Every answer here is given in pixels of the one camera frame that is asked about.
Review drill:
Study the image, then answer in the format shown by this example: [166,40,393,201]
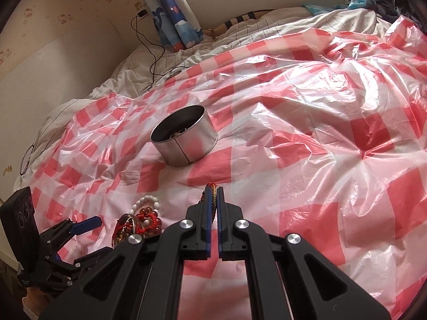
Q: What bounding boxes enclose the blue whale print curtain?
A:
[138,0,205,53]

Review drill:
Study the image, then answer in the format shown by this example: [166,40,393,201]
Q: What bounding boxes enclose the black charging cable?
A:
[131,15,187,92]

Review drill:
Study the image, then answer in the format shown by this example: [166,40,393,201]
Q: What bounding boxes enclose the wire frame eyeglasses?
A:
[19,142,36,177]

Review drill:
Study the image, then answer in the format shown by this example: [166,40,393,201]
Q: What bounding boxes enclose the person's left hand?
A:
[22,287,50,314]

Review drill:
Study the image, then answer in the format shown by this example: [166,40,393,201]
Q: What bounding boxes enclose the red checkered plastic sheet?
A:
[20,17,427,320]

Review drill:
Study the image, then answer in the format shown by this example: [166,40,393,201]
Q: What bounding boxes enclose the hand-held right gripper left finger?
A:
[38,186,217,320]

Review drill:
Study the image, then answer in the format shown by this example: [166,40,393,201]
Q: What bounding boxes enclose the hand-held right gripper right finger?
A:
[217,187,391,320]

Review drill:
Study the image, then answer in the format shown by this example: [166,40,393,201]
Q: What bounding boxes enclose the white bead bracelet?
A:
[128,195,161,221]

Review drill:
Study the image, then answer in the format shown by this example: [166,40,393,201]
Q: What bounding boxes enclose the blue plastic bag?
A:
[347,0,380,11]

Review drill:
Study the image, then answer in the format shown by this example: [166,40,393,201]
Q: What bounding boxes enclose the braided multicolour cord bracelet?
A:
[199,183,219,209]

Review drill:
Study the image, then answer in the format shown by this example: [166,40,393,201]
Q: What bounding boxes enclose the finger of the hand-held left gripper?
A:
[40,216,103,250]
[50,246,118,275]

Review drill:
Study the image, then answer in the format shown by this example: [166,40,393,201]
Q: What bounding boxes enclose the teal cloth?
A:
[302,3,335,13]

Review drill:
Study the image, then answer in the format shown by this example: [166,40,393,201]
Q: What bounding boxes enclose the tan striped pillow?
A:
[213,8,277,37]

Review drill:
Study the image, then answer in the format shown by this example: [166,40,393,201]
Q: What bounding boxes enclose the red amber bead bracelets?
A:
[115,214,165,245]

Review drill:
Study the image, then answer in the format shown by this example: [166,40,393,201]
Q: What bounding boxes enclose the round silver metal tin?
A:
[150,105,219,167]

